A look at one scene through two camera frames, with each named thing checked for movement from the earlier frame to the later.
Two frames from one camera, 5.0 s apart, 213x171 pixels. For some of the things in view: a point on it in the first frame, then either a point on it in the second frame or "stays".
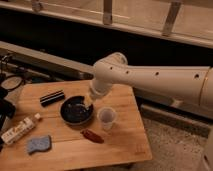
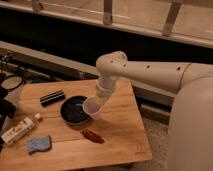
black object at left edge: x=7 y=110 stays
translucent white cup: x=107 y=116 -> x=92 y=106
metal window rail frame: x=189 y=21 stays
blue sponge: x=43 y=143 stays
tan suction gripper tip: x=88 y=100 -> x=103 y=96
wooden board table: x=71 y=131 stays
